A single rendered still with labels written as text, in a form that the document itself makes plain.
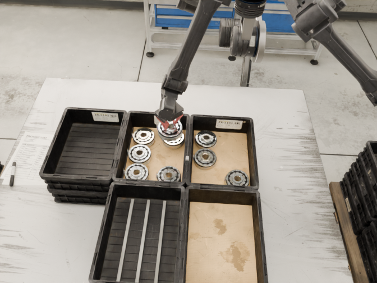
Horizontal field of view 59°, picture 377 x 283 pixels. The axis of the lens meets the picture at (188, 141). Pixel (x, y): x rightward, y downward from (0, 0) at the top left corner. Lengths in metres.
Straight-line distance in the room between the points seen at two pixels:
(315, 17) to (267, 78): 2.32
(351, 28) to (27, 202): 3.77
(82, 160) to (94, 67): 1.93
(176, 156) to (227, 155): 0.24
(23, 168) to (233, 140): 1.04
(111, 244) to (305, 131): 1.19
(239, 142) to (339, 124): 1.62
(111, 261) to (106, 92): 1.09
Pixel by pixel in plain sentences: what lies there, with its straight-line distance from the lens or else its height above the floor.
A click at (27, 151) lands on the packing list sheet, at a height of 0.70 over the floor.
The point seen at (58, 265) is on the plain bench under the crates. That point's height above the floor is 0.70.
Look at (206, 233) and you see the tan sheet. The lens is 1.38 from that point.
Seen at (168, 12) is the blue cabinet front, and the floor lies 0.47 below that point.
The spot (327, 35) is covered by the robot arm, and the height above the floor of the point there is 1.54.
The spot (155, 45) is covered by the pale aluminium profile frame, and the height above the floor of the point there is 0.13.
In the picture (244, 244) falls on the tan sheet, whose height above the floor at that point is 0.83.
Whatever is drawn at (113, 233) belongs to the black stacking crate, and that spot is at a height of 0.83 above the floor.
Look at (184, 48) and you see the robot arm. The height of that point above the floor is 1.45.
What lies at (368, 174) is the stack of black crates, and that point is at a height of 0.49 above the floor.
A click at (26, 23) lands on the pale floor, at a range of 4.30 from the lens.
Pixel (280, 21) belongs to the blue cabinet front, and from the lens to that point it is 3.36.
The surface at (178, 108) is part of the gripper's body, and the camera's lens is 1.34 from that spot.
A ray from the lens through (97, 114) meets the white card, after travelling 1.69.
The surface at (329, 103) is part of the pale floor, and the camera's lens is 3.30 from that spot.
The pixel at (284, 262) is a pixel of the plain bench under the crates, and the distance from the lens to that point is 1.54.
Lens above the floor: 2.09
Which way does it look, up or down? 51 degrees down
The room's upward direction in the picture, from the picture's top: 3 degrees clockwise
